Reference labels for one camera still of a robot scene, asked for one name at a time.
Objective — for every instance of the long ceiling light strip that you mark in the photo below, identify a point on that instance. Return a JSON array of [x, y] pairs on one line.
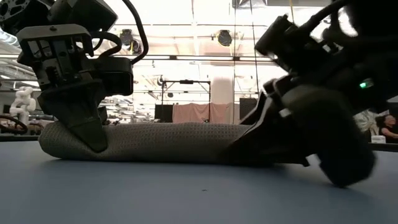
[[186, 58]]

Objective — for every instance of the person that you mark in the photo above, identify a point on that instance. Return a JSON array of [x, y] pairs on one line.
[[387, 127]]

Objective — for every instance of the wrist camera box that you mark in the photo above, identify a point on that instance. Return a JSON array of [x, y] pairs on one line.
[[276, 40], [115, 76]]

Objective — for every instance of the black table frame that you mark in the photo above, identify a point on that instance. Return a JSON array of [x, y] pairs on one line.
[[18, 137]]

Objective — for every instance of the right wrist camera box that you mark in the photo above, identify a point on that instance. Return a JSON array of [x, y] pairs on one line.
[[276, 40]]

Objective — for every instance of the grey waffle-weave towel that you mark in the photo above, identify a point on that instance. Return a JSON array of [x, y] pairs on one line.
[[155, 143]]

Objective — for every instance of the black flat monitor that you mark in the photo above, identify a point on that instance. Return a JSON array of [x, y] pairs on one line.
[[248, 107], [163, 112]]

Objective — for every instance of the blue table mat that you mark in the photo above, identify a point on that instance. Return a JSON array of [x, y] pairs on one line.
[[155, 193]]

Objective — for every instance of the black stand frame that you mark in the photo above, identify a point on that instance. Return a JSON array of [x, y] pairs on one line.
[[186, 81]]

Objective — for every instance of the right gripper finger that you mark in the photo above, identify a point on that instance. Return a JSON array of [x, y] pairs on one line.
[[311, 130], [258, 107]]

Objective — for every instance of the pink hanging cloth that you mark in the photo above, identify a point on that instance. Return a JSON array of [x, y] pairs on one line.
[[199, 113]]

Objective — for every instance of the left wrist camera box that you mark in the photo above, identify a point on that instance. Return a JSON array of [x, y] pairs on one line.
[[115, 76]]

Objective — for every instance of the leaf print cloth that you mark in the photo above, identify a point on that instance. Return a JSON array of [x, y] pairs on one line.
[[365, 123]]

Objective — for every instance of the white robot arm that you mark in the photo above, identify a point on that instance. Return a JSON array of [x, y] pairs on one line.
[[23, 104]]

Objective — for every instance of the silver ceiling duct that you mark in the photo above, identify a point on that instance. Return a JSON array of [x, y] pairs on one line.
[[7, 39]]

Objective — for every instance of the white box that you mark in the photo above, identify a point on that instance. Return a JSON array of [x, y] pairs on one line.
[[378, 139]]

